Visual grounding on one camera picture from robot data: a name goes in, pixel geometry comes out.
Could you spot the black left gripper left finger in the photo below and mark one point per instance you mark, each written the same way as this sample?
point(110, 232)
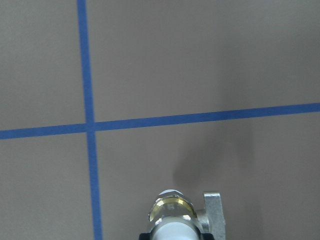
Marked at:
point(145, 236)

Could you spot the white PPR brass valve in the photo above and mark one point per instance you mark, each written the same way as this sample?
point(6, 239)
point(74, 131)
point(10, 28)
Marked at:
point(173, 217)

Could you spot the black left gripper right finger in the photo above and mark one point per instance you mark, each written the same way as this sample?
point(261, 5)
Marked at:
point(206, 236)

